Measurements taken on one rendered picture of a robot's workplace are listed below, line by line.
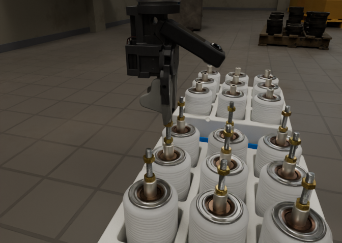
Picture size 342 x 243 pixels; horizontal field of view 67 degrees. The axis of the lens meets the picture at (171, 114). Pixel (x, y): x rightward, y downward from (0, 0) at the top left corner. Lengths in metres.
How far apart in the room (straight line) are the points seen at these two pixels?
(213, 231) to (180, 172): 0.15
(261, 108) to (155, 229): 0.56
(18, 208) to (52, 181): 0.13
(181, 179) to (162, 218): 0.12
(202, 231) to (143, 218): 0.09
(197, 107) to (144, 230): 0.54
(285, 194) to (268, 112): 0.41
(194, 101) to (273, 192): 0.47
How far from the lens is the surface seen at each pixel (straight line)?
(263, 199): 0.56
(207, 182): 0.53
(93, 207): 0.83
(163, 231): 0.47
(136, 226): 0.46
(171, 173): 0.53
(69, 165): 1.02
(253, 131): 0.89
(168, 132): 0.52
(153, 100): 0.47
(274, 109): 0.89
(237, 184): 0.52
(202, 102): 0.90
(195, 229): 0.45
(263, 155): 0.63
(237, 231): 0.43
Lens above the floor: 0.56
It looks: 25 degrees down
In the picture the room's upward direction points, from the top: straight up
